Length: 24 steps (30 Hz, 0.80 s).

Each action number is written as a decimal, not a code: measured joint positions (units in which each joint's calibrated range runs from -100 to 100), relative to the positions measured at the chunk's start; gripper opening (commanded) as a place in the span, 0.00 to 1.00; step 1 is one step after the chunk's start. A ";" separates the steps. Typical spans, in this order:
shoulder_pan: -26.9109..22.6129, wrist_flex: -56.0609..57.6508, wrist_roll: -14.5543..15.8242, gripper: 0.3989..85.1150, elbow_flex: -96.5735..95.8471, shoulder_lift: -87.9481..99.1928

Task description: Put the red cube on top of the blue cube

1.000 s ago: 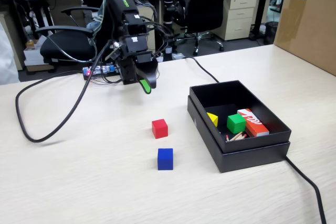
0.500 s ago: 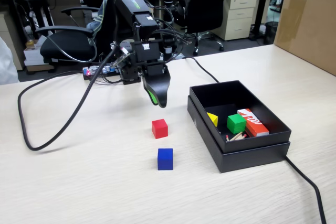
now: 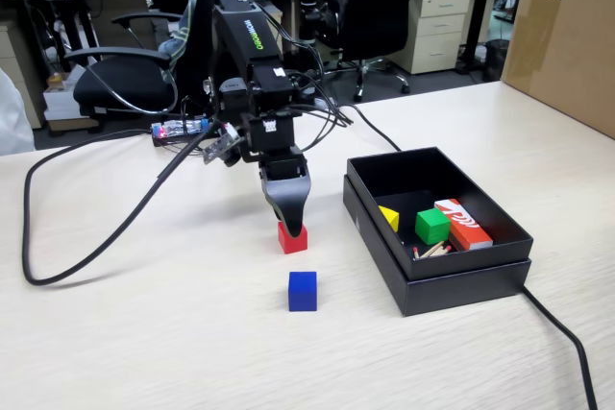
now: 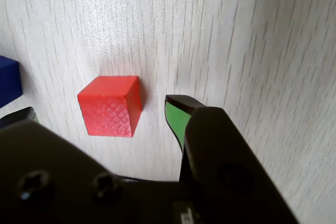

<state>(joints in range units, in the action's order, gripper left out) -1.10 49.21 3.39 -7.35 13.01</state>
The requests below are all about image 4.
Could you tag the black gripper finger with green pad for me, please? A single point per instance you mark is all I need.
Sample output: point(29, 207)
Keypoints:
point(52, 171)
point(225, 155)

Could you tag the red cube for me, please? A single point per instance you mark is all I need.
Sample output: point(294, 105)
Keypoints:
point(110, 111)

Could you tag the blue cube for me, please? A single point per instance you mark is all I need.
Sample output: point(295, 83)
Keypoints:
point(9, 82)

